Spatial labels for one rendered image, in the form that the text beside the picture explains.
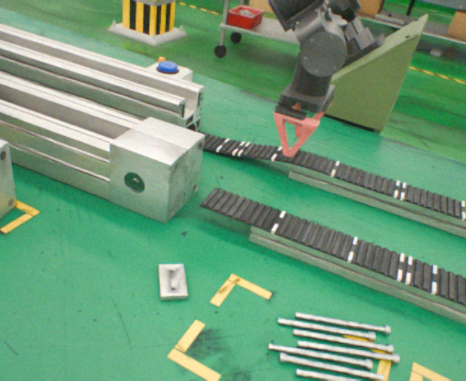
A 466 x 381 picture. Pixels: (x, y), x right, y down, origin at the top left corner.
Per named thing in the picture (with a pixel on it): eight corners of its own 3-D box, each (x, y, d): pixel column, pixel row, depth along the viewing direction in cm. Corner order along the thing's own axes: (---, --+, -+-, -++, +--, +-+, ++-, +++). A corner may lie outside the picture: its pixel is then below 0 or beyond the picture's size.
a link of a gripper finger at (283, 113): (263, 155, 70) (275, 99, 65) (276, 137, 76) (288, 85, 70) (304, 168, 68) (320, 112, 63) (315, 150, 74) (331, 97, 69)
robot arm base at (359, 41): (386, 38, 107) (341, 64, 114) (370, 7, 105) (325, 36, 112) (382, 45, 100) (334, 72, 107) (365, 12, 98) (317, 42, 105)
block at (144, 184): (205, 182, 70) (212, 128, 65) (165, 224, 61) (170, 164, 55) (155, 165, 73) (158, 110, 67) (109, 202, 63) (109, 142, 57)
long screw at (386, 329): (387, 329, 51) (390, 323, 50) (389, 337, 50) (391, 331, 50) (294, 314, 51) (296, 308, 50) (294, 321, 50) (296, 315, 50)
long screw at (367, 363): (368, 363, 47) (371, 357, 46) (370, 372, 46) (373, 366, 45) (268, 345, 47) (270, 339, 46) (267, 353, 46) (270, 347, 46)
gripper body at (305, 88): (276, 105, 66) (288, 55, 62) (294, 85, 74) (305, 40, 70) (319, 117, 65) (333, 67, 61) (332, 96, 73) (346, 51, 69)
